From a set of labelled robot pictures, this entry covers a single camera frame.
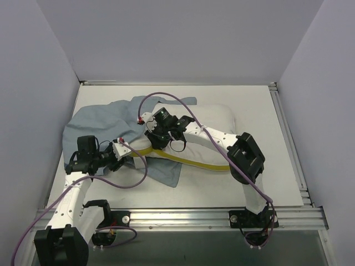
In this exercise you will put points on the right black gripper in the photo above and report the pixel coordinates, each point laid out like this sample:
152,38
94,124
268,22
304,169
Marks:
151,133

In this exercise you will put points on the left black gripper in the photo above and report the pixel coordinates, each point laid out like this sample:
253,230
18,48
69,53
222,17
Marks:
117,162

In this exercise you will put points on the white pillow yellow trim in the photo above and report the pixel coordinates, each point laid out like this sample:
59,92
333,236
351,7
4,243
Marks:
218,120

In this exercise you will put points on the grey-blue pillowcase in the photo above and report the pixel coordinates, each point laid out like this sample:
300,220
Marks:
109,122

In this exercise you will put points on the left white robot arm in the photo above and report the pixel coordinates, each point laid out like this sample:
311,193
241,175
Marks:
64,241

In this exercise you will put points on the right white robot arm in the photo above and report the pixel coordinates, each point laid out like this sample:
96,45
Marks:
245,159

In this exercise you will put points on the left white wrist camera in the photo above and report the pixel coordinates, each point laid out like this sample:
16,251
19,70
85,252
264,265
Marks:
120,150

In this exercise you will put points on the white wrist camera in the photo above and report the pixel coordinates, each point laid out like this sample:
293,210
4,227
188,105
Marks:
120,150
148,120

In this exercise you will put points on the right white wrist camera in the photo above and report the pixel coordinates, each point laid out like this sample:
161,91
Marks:
148,120

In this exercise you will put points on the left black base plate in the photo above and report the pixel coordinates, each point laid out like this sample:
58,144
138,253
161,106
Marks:
119,220

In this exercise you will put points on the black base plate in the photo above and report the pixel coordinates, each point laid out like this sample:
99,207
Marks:
119,220
244,219

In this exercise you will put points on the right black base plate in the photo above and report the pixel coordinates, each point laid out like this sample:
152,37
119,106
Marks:
244,219

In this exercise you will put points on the aluminium right side rail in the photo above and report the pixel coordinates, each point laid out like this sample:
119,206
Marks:
290,144

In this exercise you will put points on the aluminium rail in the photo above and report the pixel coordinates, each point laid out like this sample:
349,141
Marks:
290,144
215,219

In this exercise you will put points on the aluminium front rail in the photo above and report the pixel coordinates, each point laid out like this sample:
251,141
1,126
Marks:
215,219

